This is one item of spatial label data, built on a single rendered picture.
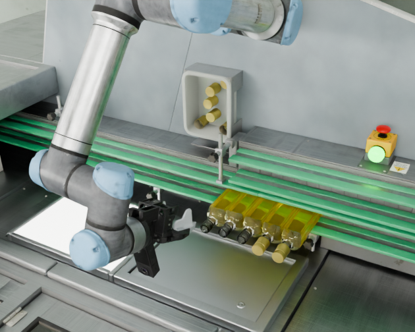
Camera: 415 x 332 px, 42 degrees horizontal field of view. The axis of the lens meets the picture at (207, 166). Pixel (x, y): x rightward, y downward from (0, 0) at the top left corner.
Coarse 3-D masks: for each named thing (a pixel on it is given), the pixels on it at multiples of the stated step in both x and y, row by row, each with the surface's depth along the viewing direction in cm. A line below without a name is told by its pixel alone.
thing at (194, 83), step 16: (192, 80) 177; (208, 80) 177; (224, 80) 165; (192, 96) 179; (208, 96) 180; (224, 96) 177; (192, 112) 182; (208, 112) 183; (224, 112) 179; (192, 128) 182; (208, 128) 182
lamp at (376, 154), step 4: (372, 148) 151; (376, 148) 150; (380, 148) 150; (368, 152) 152; (372, 152) 150; (376, 152) 150; (380, 152) 150; (384, 152) 151; (368, 156) 152; (372, 156) 151; (376, 156) 150; (380, 156) 150; (384, 156) 151; (372, 160) 151; (376, 160) 151; (380, 160) 150
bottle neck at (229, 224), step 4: (228, 220) 155; (224, 224) 154; (228, 224) 154; (232, 224) 154; (220, 228) 153; (224, 228) 152; (228, 228) 153; (232, 228) 154; (220, 232) 153; (224, 232) 154; (228, 232) 152; (224, 236) 152
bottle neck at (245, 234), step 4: (244, 228) 153; (248, 228) 152; (240, 232) 151; (244, 232) 150; (248, 232) 151; (252, 232) 152; (240, 236) 149; (244, 236) 149; (248, 236) 150; (240, 240) 151; (244, 240) 149
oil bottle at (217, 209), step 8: (224, 192) 166; (232, 192) 166; (240, 192) 166; (216, 200) 163; (224, 200) 163; (232, 200) 162; (208, 208) 160; (216, 208) 159; (224, 208) 159; (208, 216) 159; (216, 216) 158; (224, 216) 158; (216, 224) 159
